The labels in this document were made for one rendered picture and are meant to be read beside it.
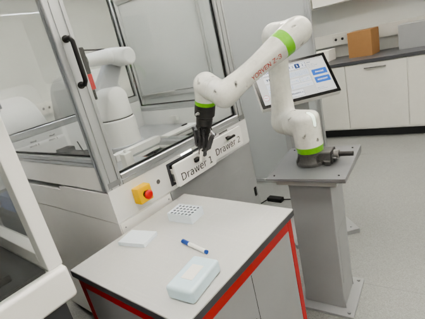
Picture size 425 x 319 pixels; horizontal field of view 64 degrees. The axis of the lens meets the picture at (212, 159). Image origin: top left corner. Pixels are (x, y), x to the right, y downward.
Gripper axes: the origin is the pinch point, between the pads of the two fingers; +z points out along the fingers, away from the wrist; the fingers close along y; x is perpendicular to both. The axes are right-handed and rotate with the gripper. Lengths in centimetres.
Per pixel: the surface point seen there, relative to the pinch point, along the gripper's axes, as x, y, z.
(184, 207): -26.4, 11.9, 9.3
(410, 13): 366, 13, -39
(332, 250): 21, 65, 37
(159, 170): -19.0, -9.9, 4.0
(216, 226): -30.0, 31.2, 6.1
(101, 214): -47, -17, 16
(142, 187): -33.5, -5.4, 3.4
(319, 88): 98, 16, -14
